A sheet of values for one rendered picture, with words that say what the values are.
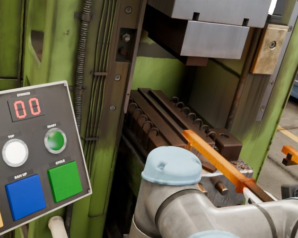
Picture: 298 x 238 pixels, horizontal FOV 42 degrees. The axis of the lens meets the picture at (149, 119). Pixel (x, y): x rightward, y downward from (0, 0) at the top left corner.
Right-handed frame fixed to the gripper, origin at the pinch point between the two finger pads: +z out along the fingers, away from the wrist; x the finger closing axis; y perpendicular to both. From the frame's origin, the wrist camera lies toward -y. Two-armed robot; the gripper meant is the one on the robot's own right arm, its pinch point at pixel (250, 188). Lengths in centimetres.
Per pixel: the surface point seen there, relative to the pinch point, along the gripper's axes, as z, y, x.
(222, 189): 18.4, 14.2, 7.6
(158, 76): 75, -2, 9
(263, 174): 138, 102, 151
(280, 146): 177, 102, 203
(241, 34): 26.6, -32.3, 6.1
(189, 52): 26.7, -26.6, -9.1
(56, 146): 14.9, -6.9, -45.8
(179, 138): 31.6, 2.6, -3.5
